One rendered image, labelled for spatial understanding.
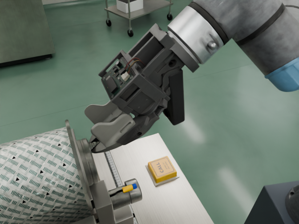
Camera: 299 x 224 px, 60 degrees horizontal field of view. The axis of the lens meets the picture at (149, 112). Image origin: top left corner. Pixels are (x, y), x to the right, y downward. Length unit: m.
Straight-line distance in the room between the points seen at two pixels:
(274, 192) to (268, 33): 0.59
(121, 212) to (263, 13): 0.39
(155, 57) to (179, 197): 0.53
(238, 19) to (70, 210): 0.35
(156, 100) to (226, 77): 2.61
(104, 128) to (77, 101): 2.23
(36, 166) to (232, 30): 0.31
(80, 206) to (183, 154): 1.69
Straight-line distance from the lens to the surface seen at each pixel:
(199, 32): 0.35
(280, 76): 0.40
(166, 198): 0.79
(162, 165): 0.83
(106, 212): 0.46
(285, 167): 2.21
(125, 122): 0.39
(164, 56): 0.35
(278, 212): 0.85
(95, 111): 0.42
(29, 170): 0.38
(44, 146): 0.39
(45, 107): 2.63
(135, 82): 0.33
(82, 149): 0.40
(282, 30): 0.38
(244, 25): 0.37
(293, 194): 0.85
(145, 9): 3.89
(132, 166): 0.85
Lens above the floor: 1.59
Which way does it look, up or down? 41 degrees down
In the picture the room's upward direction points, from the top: straight up
